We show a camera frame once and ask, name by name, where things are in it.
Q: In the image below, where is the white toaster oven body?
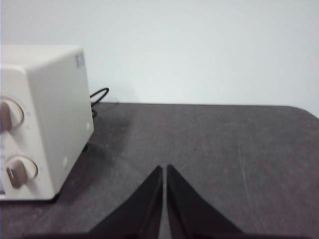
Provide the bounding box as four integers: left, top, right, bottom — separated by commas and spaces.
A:
0, 45, 95, 202

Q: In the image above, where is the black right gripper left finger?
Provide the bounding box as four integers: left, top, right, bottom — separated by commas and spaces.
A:
23, 165, 163, 239

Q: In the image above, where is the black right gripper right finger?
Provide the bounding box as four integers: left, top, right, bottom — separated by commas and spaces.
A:
166, 164, 319, 239

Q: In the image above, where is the timer knob, beige grip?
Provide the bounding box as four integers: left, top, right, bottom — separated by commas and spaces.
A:
4, 154, 38, 189

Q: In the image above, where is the temperature knob, beige grip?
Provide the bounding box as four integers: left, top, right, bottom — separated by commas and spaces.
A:
0, 98, 25, 133

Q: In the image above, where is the black oven power cable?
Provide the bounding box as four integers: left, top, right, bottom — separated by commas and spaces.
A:
89, 87, 110, 118

